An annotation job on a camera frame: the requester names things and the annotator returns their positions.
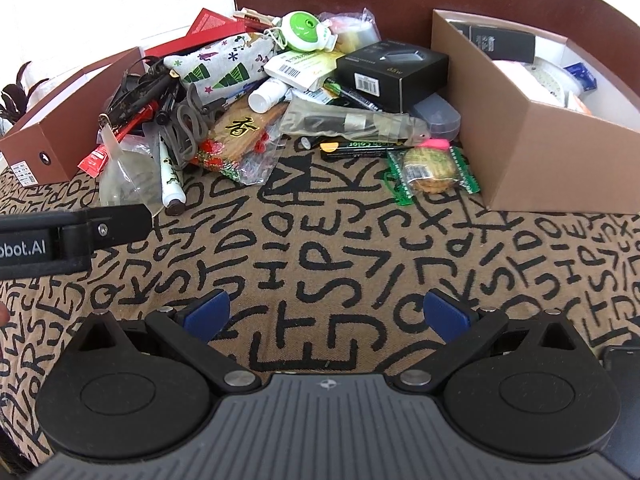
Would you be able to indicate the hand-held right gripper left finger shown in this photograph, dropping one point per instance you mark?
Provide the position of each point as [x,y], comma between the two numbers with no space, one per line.
[207,312]

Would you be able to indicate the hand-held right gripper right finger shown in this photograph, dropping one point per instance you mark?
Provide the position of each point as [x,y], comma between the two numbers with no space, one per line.
[445,312]

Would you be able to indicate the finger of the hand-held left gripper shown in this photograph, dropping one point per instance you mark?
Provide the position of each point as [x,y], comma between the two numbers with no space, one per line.
[120,222]

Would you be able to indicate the brown cardboard box white inside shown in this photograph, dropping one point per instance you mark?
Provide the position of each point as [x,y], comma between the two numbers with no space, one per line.
[525,160]

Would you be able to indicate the crumpled clear plastic bag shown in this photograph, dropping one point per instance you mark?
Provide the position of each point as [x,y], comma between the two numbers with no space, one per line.
[125,175]

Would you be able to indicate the white pen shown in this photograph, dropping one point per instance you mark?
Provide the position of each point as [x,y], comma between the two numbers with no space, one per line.
[170,180]

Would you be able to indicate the red packet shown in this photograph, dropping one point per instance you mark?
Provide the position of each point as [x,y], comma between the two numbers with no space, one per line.
[95,160]

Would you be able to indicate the brown box with black hole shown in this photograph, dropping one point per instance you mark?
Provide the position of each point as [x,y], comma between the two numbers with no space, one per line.
[45,125]

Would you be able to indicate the dark feather decoration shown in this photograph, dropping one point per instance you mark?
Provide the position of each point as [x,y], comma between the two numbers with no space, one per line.
[17,92]

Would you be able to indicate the green cookie packet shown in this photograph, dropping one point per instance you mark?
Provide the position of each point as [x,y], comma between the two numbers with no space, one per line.
[430,170]

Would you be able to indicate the gold character ornament packet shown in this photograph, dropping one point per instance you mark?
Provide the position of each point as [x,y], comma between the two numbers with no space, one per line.
[240,132]

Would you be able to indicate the black marker orange cap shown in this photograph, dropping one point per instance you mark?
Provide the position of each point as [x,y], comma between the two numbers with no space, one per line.
[365,150]

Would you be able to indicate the tree printed fabric pouch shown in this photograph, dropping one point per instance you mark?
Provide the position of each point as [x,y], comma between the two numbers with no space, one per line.
[220,67]

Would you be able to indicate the black flat device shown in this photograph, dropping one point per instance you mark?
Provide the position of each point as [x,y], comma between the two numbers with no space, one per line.
[622,365]

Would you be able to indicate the white plastic bottle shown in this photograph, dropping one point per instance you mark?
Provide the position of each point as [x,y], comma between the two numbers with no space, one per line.
[265,96]

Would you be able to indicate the clear plastic case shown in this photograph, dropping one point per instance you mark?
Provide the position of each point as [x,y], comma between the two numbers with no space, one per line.
[435,112]

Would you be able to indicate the dark tool in clear bag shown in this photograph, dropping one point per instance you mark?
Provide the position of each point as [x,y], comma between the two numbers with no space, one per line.
[350,122]

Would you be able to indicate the red box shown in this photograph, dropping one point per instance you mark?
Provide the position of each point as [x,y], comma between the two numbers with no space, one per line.
[210,22]

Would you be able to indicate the green black pen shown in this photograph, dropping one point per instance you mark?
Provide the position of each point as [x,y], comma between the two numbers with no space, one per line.
[345,92]

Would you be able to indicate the black charger box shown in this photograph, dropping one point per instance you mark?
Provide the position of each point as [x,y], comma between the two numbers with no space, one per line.
[395,75]

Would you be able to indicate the white yellow barcode box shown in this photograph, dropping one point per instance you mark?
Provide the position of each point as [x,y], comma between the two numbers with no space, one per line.
[310,67]

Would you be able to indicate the beige paper packet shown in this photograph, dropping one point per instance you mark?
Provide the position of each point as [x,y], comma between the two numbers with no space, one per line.
[255,17]

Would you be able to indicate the white round speckled dish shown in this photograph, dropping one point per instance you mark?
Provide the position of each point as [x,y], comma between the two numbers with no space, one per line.
[540,80]

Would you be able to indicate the green white round device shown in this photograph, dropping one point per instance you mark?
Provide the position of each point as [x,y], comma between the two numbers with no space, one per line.
[300,27]

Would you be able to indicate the blue packet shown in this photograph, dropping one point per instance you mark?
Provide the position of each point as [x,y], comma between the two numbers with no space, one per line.
[582,75]

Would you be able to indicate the long black box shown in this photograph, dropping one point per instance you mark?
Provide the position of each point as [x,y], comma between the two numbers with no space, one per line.
[495,40]

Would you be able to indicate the tape roll in clear bag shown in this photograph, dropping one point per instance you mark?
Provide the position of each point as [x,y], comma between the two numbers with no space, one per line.
[360,35]

